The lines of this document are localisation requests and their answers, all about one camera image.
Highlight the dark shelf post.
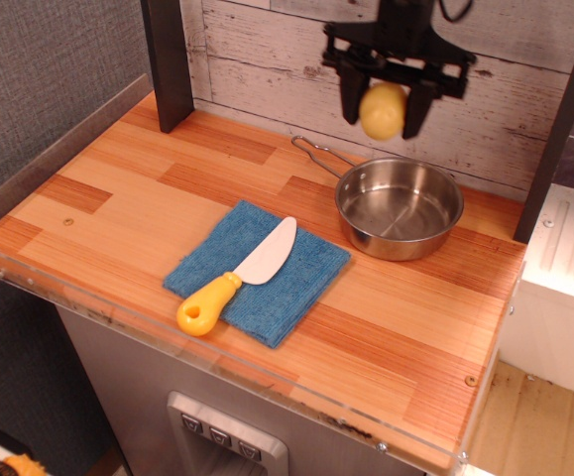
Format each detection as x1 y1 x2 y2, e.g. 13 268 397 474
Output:
513 64 574 244
140 0 194 133

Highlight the dark left shelf post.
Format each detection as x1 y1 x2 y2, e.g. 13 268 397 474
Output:
140 0 194 133

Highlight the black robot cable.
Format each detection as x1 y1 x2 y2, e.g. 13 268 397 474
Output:
437 0 475 24

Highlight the silver dispenser button panel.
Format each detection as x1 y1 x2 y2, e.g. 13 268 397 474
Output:
167 392 289 475

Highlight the dark right shelf post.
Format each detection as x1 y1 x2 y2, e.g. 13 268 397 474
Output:
513 64 574 244

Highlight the blue folded cloth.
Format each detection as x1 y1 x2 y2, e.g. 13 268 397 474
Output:
163 200 351 349

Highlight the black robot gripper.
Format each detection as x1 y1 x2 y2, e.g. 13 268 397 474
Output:
322 1 476 140

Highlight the yellow handled toy knife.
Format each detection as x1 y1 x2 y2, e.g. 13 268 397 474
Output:
176 217 297 336

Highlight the yellow toy potato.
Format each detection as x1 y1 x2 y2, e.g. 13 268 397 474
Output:
359 82 407 141

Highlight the orange object bottom left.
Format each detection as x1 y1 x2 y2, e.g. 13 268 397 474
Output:
3 454 48 476

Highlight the grey toy kitchen cabinet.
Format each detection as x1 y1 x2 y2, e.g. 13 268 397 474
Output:
58 308 423 475

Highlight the stainless steel pot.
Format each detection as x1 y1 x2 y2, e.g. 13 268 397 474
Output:
291 135 464 262

